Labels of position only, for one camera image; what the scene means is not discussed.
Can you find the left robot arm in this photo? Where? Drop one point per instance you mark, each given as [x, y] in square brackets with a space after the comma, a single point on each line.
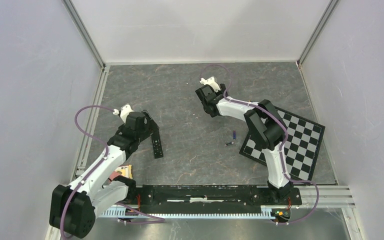
[75, 207]

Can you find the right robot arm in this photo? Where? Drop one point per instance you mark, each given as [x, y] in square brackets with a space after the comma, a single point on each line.
[265, 126]

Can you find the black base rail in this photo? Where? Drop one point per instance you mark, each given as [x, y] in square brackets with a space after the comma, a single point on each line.
[209, 199]

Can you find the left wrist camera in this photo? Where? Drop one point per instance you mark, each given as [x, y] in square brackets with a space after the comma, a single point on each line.
[123, 112]

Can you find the black remote with buttons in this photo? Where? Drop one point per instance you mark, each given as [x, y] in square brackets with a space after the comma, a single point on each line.
[156, 144]

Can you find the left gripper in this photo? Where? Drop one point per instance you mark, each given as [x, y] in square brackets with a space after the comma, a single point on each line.
[149, 127]

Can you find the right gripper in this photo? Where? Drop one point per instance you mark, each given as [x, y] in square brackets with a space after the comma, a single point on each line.
[219, 92]

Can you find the white cable duct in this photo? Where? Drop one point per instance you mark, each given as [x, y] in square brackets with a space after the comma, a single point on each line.
[121, 212]

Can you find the black white chessboard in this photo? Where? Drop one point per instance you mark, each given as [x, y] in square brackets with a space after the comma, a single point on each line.
[303, 145]

